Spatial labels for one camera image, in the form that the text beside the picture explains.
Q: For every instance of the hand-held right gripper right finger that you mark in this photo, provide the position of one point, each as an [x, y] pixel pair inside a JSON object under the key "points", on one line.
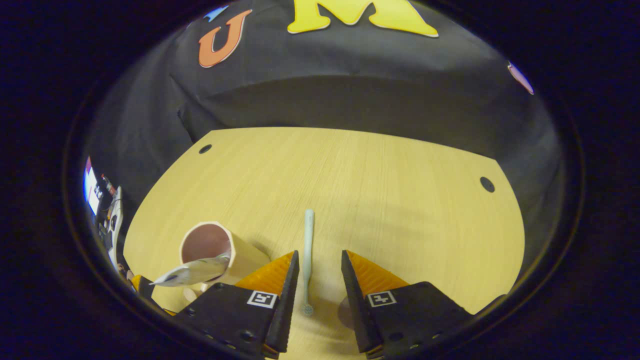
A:
{"points": [[356, 305]]}

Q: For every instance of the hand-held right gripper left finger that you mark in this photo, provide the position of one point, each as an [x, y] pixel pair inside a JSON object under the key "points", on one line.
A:
{"points": [[287, 305]]}

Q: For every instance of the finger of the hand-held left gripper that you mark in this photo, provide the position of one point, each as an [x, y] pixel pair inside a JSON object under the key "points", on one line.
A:
{"points": [[145, 289]]}

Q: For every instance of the brown round coaster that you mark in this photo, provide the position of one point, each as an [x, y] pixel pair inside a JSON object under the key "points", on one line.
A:
{"points": [[345, 312]]}

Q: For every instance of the white toothpaste tube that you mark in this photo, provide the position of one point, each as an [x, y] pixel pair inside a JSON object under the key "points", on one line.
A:
{"points": [[195, 272]]}

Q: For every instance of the beige cup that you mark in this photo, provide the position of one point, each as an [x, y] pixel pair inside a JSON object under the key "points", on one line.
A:
{"points": [[247, 260]]}

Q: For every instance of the wooden desktop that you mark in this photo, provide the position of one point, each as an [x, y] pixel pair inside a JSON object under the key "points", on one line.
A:
{"points": [[375, 200]]}

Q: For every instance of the white side table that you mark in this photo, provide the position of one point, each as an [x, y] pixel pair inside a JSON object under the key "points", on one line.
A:
{"points": [[117, 220]]}

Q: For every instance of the red bottle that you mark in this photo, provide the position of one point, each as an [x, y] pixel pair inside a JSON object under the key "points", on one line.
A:
{"points": [[106, 182]]}

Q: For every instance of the computer monitor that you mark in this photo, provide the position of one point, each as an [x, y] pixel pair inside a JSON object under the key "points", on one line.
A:
{"points": [[91, 187]]}

